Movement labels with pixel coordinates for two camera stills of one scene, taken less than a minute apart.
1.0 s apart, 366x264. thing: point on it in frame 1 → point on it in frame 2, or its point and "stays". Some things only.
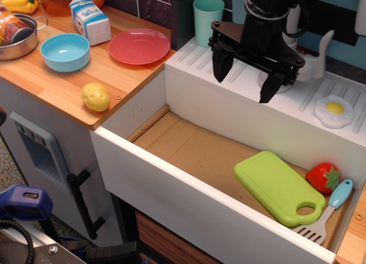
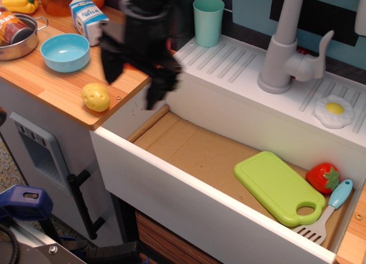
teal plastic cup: x=206 y=10 stays
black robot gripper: x=259 y=42 → x=143 y=42
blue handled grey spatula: x=316 y=232 stays
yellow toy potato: x=96 y=96 stays
